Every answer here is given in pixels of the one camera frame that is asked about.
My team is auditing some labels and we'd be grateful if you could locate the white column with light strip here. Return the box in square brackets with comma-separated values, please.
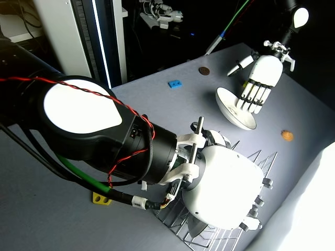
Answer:
[32, 0, 129, 89]

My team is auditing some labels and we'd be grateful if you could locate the yellow pentagon block with holes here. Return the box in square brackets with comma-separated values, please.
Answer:
[91, 192, 113, 207]

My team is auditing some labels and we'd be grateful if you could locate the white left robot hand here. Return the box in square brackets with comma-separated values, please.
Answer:
[227, 53, 284, 115]

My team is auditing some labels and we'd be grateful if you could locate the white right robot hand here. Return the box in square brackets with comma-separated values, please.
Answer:
[182, 129, 274, 232]

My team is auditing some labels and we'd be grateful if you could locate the brown swirl cookie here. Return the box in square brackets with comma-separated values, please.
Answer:
[281, 129, 294, 142]

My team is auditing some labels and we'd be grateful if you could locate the green cable with grey plug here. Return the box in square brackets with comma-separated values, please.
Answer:
[205, 0, 251, 55]

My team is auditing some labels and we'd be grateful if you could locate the white machine part on shelf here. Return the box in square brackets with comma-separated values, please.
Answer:
[139, 0, 184, 30]

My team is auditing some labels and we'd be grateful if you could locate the silver wire dish rack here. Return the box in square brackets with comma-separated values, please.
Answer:
[155, 140, 278, 249]

